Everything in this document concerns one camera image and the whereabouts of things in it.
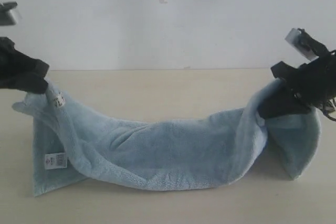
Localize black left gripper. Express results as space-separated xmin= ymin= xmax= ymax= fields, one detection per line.
xmin=1 ymin=37 xmax=49 ymax=94

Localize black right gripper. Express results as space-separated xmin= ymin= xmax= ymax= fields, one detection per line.
xmin=257 ymin=50 xmax=335 ymax=119

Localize light blue fluffy towel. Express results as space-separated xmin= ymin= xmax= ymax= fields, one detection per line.
xmin=12 ymin=80 xmax=321 ymax=196

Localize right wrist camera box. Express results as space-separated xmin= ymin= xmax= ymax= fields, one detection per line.
xmin=285 ymin=28 xmax=331 ymax=61

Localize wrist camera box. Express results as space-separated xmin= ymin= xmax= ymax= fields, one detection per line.
xmin=1 ymin=1 xmax=20 ymax=26
xmin=285 ymin=28 xmax=331 ymax=61

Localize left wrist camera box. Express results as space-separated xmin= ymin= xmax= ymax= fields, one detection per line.
xmin=1 ymin=1 xmax=20 ymax=26

